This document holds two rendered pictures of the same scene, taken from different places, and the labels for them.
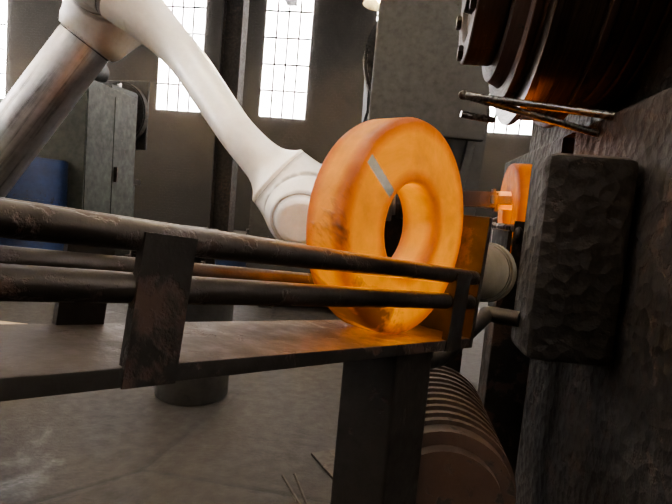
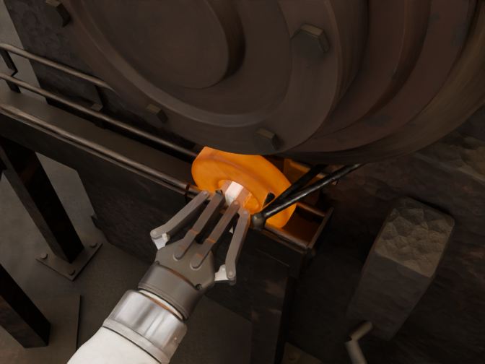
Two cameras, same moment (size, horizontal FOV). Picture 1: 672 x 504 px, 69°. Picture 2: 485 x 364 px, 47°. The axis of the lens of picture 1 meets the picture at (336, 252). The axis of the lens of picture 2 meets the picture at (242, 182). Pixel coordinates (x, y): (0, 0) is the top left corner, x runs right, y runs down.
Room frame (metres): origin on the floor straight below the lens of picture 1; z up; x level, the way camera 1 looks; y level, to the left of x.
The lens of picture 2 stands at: (0.65, 0.10, 1.39)
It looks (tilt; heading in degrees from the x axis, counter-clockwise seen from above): 56 degrees down; 293
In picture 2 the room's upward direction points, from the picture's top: straight up
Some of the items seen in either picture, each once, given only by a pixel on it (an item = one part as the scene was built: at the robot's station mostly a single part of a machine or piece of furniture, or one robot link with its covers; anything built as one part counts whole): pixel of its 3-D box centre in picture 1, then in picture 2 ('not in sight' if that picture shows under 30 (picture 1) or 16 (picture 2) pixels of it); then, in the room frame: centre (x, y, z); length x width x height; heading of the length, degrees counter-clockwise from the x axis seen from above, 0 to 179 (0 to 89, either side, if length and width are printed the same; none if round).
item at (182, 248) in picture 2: not in sight; (200, 228); (0.84, -0.21, 0.75); 0.11 x 0.01 x 0.04; 85
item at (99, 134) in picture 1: (86, 181); not in sight; (4.01, 2.09, 0.75); 0.70 x 0.48 x 1.50; 173
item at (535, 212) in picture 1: (572, 259); (395, 271); (0.58, -0.28, 0.68); 0.11 x 0.08 x 0.24; 83
